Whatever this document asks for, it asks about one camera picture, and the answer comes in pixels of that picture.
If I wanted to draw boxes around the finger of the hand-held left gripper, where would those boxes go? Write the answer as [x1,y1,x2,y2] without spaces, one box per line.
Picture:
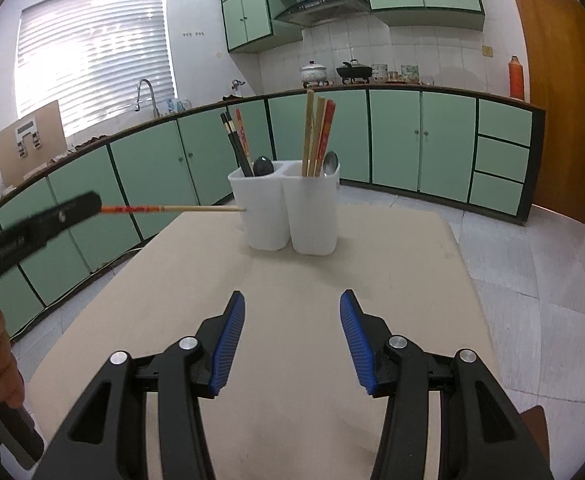
[22,191,102,248]

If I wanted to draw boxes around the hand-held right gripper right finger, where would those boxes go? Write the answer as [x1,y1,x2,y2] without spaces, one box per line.
[339,289,555,480]

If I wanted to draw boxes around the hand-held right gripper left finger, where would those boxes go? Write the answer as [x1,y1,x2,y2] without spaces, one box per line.
[32,290,247,480]

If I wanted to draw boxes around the red-ended wooden chopstick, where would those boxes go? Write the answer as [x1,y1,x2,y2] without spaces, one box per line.
[317,101,337,177]
[235,108,254,171]
[100,204,248,213]
[313,99,332,178]

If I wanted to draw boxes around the white double utensil holder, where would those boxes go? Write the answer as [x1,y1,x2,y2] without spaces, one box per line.
[228,160,341,256]

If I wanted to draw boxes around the black chopstick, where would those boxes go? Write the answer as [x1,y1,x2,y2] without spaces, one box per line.
[226,111,255,178]
[220,112,250,178]

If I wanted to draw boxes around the person's left hand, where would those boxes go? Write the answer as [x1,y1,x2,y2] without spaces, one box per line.
[0,304,26,408]

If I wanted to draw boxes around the brown cardboard box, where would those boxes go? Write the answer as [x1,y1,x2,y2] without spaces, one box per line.
[0,100,68,188]

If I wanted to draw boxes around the metal kitchen faucet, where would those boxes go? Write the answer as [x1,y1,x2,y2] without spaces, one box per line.
[135,78,160,120]

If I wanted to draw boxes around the white window blinds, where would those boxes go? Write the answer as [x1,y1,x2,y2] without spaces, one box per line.
[16,0,178,136]

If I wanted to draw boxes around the brown wooden stool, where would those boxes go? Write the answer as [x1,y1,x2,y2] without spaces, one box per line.
[519,404,548,461]

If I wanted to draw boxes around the green base cabinets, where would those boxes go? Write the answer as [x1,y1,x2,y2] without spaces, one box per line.
[0,85,546,341]

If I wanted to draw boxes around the black wok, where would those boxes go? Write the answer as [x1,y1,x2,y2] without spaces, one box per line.
[335,59,373,81]

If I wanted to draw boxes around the white cooking pot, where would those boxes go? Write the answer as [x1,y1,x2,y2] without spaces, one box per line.
[300,60,328,83]

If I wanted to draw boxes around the orange thermos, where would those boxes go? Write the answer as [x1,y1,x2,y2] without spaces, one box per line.
[509,55,524,100]

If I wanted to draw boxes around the brown wooden door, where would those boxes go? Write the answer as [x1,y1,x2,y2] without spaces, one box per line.
[505,0,585,226]

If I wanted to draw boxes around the black range hood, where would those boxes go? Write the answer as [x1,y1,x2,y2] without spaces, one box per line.
[273,0,371,27]

